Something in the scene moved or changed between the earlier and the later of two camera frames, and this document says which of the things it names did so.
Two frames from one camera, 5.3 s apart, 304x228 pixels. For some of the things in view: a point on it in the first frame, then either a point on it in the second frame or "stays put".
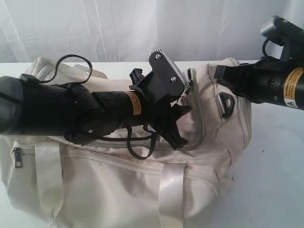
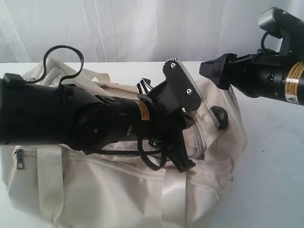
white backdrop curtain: [118, 31] stays put
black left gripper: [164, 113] → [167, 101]
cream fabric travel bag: [52, 182] stays put
